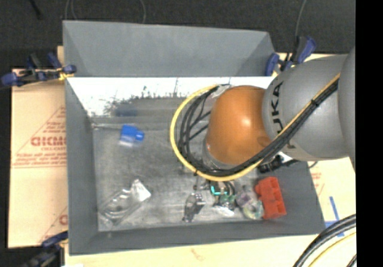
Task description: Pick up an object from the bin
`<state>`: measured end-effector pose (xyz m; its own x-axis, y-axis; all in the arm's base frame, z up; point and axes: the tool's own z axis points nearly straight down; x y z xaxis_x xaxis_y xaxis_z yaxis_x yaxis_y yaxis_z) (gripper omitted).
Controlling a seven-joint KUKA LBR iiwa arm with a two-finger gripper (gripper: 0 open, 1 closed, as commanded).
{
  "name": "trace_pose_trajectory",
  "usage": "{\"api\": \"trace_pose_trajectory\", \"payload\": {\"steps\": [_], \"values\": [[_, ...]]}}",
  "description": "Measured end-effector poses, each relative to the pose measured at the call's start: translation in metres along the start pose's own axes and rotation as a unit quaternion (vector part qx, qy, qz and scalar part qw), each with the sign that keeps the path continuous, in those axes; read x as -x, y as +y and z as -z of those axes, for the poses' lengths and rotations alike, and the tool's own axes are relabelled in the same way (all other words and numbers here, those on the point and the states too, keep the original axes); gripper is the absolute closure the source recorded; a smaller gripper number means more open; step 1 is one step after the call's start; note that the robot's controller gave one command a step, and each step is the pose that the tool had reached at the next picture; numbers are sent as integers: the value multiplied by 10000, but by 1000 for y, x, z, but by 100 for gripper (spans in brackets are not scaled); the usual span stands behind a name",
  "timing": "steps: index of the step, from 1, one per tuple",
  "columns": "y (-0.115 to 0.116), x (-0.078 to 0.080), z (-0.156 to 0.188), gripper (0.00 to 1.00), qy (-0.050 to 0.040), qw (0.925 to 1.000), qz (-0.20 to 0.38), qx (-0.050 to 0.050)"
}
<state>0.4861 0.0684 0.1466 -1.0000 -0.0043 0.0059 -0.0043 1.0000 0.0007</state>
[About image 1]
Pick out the red toy brick block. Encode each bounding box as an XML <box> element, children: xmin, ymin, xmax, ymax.
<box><xmin>254</xmin><ymin>176</ymin><xmax>287</xmax><ymax>220</ymax></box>

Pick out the clear glass thing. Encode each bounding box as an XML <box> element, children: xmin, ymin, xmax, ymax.
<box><xmin>235</xmin><ymin>186</ymin><xmax>265</xmax><ymax>220</ymax></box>

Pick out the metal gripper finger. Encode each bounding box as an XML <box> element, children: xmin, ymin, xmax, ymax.
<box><xmin>183</xmin><ymin>192</ymin><xmax>207</xmax><ymax>223</ymax></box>

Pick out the clear plastic bottle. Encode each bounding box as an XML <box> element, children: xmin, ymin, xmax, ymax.
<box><xmin>97</xmin><ymin>178</ymin><xmax>152</xmax><ymax>226</ymax></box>

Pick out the black cylinder on white bracket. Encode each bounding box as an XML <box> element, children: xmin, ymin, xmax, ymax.
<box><xmin>257</xmin><ymin>154</ymin><xmax>296</xmax><ymax>174</ymax></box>

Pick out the grey metal bin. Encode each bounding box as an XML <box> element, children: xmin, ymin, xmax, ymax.
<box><xmin>62</xmin><ymin>20</ymin><xmax>326</xmax><ymax>255</ymax></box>

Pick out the brown cardboard board red print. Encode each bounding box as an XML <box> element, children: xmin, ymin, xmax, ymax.
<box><xmin>7</xmin><ymin>66</ymin><xmax>69</xmax><ymax>249</ymax></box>

